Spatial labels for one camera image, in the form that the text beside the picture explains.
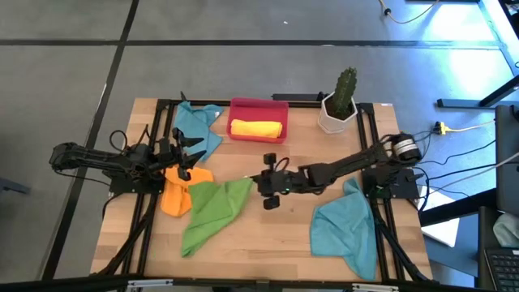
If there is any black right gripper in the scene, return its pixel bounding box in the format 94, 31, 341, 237
242, 152, 304, 211

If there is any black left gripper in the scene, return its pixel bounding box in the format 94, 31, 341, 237
156, 128, 207, 182

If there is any green microfiber towel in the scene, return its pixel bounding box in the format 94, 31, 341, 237
181, 177, 255, 259

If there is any yellow microfiber towel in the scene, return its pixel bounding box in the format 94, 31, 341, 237
229, 118, 284, 140

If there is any pink plastic basket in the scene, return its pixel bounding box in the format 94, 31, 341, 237
225, 97, 290, 144

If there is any blue microfiber towel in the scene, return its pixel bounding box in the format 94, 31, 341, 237
310, 177, 378, 281
173, 101, 225, 163

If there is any orange microfiber towel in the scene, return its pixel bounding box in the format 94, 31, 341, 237
161, 165, 215, 218

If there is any white hexagonal plant pot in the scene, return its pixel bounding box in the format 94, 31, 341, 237
317, 92, 358, 135

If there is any black crossbar with silver brackets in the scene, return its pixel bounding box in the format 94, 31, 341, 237
0, 274, 479, 292

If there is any green cactus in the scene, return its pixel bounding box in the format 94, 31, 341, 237
332, 67, 358, 118

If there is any grey floor object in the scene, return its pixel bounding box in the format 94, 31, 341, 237
0, 177, 32, 195

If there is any white sheet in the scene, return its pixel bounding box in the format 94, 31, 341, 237
420, 189, 461, 248

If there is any black desk beam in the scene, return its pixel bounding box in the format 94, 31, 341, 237
419, 188, 498, 227

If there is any black desk foot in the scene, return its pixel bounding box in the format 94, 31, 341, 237
436, 75, 519, 110

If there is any black monitor panel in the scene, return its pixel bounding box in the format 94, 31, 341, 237
494, 104, 519, 216

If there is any grey cloth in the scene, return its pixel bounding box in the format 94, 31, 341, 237
492, 212, 519, 248

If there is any black laptop keyboard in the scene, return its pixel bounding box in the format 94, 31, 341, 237
483, 247, 519, 292

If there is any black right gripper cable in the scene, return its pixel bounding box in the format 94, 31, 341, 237
273, 157, 291, 174

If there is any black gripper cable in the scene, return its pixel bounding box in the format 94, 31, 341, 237
108, 129, 129, 153
273, 157, 291, 174

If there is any black aluminium table frame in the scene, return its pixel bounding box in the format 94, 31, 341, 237
91, 97, 433, 285

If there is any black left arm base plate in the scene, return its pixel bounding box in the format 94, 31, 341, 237
108, 169, 167, 195

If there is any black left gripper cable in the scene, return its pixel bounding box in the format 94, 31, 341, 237
108, 129, 129, 153

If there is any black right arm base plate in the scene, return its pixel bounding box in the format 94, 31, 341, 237
362, 166, 421, 200

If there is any yellow plug with cable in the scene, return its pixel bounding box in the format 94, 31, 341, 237
433, 120, 496, 135

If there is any black power cable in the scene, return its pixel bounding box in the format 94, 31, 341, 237
421, 161, 519, 182

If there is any cream floor cable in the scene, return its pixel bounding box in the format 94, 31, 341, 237
377, 0, 441, 25

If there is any grey cable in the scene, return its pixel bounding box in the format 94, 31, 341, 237
429, 152, 519, 191

